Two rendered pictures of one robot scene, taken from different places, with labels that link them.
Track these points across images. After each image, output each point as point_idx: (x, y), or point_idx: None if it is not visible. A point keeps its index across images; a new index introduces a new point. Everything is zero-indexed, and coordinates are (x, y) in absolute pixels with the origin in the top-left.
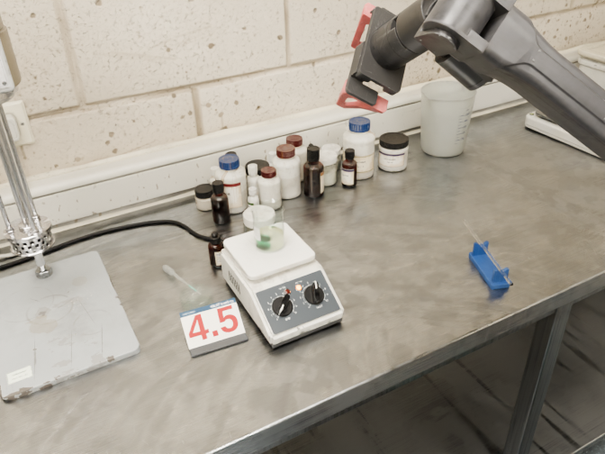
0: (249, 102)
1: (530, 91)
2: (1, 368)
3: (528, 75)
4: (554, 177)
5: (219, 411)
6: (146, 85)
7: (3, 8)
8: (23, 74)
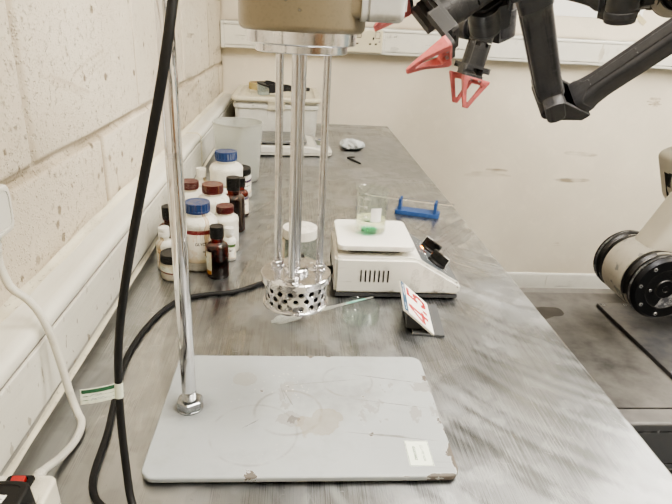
0: (127, 152)
1: (544, 24)
2: (395, 470)
3: (553, 10)
4: (328, 170)
5: (523, 339)
6: (75, 129)
7: None
8: None
